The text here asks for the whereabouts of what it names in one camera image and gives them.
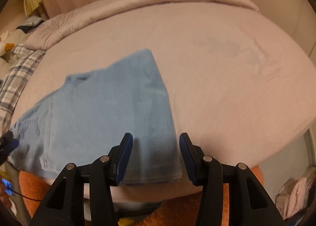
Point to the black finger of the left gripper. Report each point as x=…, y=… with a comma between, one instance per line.
x=8, y=143

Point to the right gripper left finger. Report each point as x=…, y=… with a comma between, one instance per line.
x=63, y=204

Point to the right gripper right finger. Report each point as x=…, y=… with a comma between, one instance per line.
x=249, y=203

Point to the light blue denim pants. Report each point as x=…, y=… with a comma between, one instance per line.
x=91, y=112

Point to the person's left hand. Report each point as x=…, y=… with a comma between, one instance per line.
x=4, y=196

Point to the orange fuzzy rug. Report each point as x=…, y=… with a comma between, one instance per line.
x=178, y=211

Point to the pink clothes pile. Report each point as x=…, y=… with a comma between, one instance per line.
x=296, y=194

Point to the plaid pillow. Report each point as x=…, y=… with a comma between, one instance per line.
x=15, y=81

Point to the white duck plush toy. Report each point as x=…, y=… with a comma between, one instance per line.
x=5, y=45

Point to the pink bed sheet mattress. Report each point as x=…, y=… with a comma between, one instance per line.
x=238, y=85

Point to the pink folded duvet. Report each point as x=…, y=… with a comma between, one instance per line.
x=59, y=27

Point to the dark folded cloth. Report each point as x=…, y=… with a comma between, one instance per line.
x=31, y=23

